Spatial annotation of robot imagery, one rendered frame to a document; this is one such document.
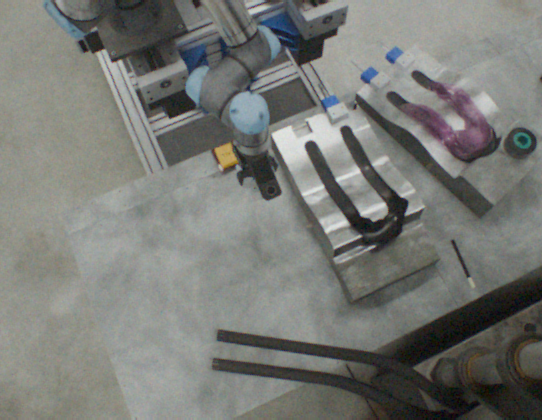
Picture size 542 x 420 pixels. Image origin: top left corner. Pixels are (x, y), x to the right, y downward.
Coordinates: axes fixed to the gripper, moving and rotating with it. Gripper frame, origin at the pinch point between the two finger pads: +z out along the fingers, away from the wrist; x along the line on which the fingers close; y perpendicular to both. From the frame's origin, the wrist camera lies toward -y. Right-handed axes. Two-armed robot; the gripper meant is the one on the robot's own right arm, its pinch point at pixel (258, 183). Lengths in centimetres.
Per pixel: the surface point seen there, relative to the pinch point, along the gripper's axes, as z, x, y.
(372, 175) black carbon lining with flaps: 6.4, -29.6, -8.2
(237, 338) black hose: 10.8, 20.4, -31.7
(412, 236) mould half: 9.0, -31.9, -27.2
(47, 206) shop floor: 95, 76, 66
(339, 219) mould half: 1.9, -14.8, -16.7
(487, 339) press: 16, -39, -59
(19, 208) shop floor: 95, 88, 70
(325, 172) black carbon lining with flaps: 7.1, -18.7, -1.9
